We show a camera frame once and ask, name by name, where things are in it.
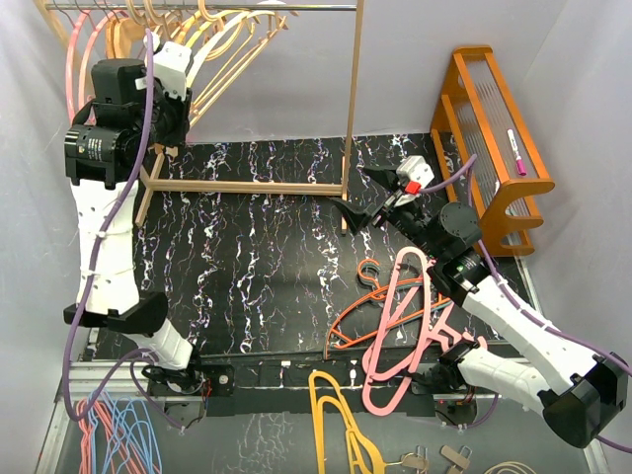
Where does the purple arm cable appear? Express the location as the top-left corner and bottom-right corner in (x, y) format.
(417, 153), (632, 453)
(61, 27), (187, 431)

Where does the orange plastic curved hanger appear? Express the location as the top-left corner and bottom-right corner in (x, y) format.
(167, 9), (231, 56)

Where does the yellow plastic hanger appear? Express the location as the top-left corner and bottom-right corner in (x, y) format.
(308, 370), (387, 473)

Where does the beige clip left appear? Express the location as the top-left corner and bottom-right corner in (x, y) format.
(390, 445), (430, 473)

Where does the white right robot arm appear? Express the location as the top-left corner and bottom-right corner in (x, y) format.
(332, 156), (631, 448)

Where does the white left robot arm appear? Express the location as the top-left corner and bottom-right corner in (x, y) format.
(63, 41), (204, 394)

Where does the beige clip right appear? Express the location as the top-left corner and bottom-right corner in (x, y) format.
(439, 445), (472, 473)

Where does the pink curved wire hanger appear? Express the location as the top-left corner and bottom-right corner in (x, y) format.
(78, 9), (122, 104)

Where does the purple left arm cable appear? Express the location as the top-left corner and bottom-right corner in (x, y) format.
(61, 27), (187, 431)

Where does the wooden garment rack frame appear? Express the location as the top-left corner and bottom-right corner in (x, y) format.
(33, 0), (365, 236)

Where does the pink plastic hanger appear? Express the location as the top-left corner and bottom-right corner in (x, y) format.
(359, 246), (488, 417)

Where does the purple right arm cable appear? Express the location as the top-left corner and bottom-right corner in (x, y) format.
(417, 153), (632, 453)

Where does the wooden hanger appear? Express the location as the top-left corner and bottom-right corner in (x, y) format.
(105, 12), (130, 59)
(106, 17), (145, 59)

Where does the cream hanger bottom edge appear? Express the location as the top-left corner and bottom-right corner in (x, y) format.
(485, 461), (536, 474)

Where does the beige clip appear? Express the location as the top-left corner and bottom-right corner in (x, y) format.
(390, 445), (430, 473)
(439, 445), (472, 473)

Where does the beige plastic hanger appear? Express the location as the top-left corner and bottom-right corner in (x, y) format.
(142, 0), (189, 43)

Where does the pink white marker pen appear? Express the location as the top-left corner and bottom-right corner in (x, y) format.
(507, 128), (527, 177)

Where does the orange wooden shelf rack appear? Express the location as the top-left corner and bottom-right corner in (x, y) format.
(431, 45), (555, 257)

